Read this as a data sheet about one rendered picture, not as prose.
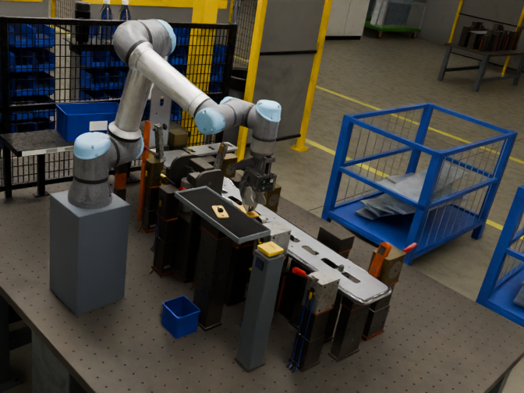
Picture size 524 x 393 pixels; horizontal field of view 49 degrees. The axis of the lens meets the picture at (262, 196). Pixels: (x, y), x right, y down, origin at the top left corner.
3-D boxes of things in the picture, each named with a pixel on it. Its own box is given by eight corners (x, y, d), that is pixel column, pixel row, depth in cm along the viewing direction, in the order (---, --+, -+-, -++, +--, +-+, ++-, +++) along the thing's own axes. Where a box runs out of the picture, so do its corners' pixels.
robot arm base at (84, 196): (81, 212, 193) (82, 185, 189) (59, 195, 202) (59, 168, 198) (120, 203, 203) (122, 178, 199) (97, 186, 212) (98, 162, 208)
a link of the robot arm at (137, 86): (88, 157, 205) (125, 12, 178) (118, 148, 218) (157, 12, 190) (112, 175, 202) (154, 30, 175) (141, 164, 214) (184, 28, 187)
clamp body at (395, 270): (388, 331, 228) (412, 252, 213) (366, 342, 219) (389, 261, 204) (372, 319, 233) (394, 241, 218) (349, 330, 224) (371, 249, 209)
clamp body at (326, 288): (320, 365, 203) (341, 278, 188) (295, 377, 196) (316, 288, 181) (306, 352, 208) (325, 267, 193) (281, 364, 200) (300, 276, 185)
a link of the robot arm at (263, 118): (263, 97, 175) (287, 104, 172) (257, 130, 180) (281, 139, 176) (249, 100, 169) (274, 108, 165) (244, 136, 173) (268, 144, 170)
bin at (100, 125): (128, 137, 283) (129, 112, 277) (65, 142, 265) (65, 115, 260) (115, 126, 294) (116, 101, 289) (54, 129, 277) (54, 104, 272)
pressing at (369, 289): (400, 290, 201) (401, 286, 200) (359, 308, 187) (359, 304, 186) (182, 150, 291) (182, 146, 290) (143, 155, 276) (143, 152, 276)
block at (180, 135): (181, 196, 308) (188, 133, 293) (168, 200, 302) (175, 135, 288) (173, 191, 313) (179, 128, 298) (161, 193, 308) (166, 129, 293)
